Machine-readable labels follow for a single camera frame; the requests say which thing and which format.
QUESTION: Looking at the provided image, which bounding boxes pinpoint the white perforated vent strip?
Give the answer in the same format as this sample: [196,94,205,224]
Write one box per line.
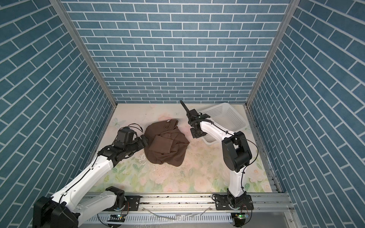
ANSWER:
[85,213,233,225]

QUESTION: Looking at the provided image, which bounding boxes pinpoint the white plastic laundry basket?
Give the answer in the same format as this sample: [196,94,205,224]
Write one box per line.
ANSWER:
[199,103,249,132]

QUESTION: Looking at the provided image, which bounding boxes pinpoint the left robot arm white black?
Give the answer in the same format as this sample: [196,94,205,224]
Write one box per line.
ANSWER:
[32,126,148,228]

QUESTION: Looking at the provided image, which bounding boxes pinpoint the brown trousers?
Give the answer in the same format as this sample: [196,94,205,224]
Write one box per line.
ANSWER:
[144,119,190,167]

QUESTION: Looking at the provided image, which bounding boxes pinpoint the black cable loop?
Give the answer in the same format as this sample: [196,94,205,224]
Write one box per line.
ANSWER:
[179,100,191,117]

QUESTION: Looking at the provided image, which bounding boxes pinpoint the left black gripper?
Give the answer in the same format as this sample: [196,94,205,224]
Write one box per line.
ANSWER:
[124,133,150,156]

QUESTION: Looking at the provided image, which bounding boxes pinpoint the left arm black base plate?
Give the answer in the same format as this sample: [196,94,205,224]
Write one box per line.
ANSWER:
[104,195,141,213]

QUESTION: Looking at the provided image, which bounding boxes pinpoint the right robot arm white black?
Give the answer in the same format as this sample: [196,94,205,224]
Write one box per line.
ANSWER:
[186,109,252,208]

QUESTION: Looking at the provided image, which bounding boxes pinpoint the aluminium mounting rail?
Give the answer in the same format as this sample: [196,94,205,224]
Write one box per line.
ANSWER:
[81,193,295,218]

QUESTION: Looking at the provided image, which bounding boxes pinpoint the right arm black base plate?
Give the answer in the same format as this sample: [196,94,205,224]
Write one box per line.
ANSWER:
[212,193,254,211]

